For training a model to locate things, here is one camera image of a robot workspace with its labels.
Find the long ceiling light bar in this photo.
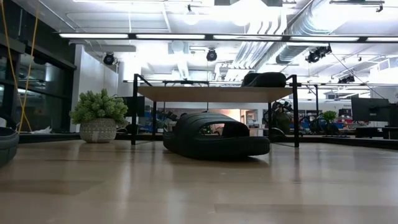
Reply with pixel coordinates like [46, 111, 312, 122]
[58, 32, 398, 44]

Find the person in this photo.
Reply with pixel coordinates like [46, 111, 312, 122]
[271, 100, 295, 135]

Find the green succulent in patterned pot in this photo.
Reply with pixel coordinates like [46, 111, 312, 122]
[68, 89, 129, 144]

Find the small green background plant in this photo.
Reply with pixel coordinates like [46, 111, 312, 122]
[322, 110, 338, 134]

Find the black ceiling track spotlight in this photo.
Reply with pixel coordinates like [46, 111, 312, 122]
[338, 74, 356, 84]
[305, 45, 333, 64]

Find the white crumpled paper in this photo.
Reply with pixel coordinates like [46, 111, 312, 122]
[30, 126, 53, 135]

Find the black computer monitor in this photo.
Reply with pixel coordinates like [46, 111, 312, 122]
[351, 96, 390, 123]
[388, 103, 398, 127]

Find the wooden shelf black metal frame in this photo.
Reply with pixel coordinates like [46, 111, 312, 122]
[132, 73, 300, 148]

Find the silver ceiling air duct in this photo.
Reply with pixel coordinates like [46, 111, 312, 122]
[275, 0, 336, 65]

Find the yellow cable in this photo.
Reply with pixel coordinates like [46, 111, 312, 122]
[0, 0, 40, 134]

